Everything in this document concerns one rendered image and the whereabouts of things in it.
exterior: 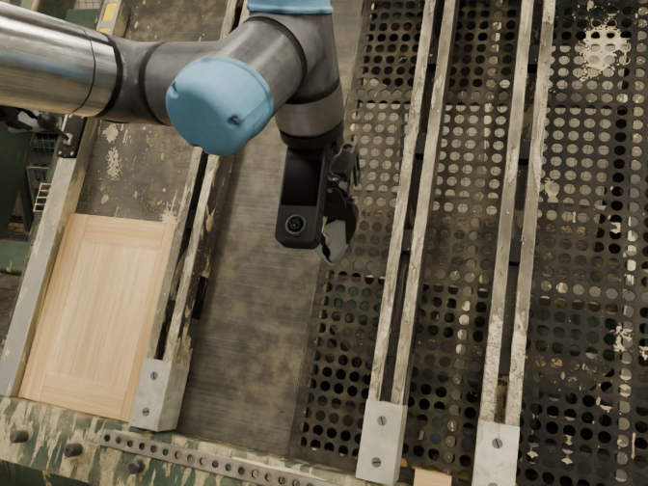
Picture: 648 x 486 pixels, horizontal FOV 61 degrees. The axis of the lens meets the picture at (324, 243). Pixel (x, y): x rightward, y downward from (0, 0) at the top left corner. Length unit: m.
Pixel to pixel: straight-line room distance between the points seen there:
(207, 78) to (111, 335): 0.86
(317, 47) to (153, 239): 0.78
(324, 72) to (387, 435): 0.61
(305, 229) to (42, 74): 0.27
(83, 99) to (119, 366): 0.79
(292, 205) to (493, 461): 0.54
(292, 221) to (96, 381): 0.76
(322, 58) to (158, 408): 0.75
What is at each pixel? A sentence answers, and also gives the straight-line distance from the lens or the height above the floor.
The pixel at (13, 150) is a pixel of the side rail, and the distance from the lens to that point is 1.59.
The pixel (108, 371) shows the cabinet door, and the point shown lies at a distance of 1.23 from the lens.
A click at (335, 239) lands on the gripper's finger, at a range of 0.68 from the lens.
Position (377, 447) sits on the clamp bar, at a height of 0.97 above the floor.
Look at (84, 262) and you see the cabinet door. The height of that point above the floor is 1.14.
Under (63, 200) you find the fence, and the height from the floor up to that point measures 1.26.
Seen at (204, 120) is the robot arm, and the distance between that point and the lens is 0.45.
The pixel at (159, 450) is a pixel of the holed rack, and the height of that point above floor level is 0.89.
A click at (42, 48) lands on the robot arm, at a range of 0.48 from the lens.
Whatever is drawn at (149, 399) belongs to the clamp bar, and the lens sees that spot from 1.10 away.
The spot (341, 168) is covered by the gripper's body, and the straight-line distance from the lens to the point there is 0.64.
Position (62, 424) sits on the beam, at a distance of 1.24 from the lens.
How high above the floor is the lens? 1.57
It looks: 19 degrees down
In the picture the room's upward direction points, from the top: straight up
